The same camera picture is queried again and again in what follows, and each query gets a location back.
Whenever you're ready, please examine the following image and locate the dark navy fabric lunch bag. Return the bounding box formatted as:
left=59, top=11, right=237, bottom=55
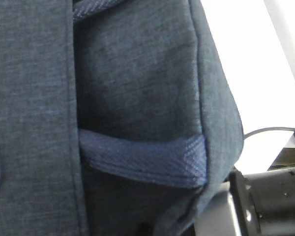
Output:
left=0, top=0, right=243, bottom=236

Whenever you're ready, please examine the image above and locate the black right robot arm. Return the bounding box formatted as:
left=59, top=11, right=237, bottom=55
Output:
left=194, top=167, right=295, bottom=236

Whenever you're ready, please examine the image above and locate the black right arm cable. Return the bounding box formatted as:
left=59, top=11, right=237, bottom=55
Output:
left=243, top=126, right=295, bottom=138

